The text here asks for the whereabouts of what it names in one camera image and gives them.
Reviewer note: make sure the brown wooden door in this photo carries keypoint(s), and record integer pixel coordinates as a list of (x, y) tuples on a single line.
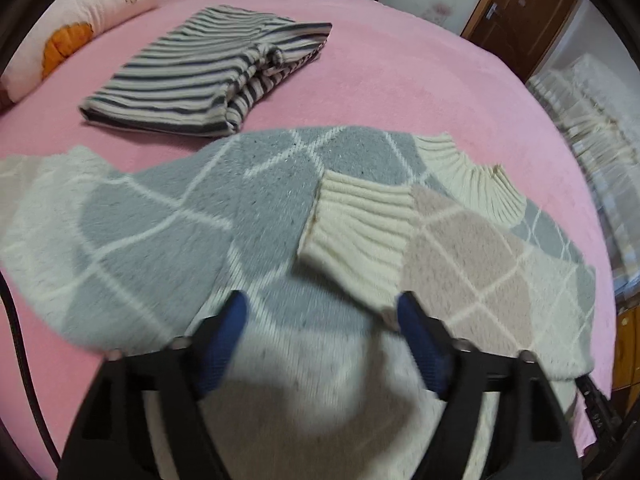
[(525, 10)]

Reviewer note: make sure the grey and cream argyle sweater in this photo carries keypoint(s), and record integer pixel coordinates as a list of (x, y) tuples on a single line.
[(170, 220)]

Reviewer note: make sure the cream pillow with orange print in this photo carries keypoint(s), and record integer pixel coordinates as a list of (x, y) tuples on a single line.
[(95, 15)]

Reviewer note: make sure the yellow wooden cabinet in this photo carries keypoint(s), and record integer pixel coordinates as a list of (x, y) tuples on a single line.
[(627, 345)]

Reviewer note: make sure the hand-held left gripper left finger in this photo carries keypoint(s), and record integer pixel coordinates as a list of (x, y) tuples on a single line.
[(222, 345)]

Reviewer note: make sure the pink bed sheet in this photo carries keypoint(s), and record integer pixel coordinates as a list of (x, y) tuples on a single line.
[(400, 90)]

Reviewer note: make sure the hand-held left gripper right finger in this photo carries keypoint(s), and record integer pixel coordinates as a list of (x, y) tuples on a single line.
[(422, 342)]

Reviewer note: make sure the striped folded garment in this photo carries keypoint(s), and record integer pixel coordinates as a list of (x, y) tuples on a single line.
[(190, 75)]

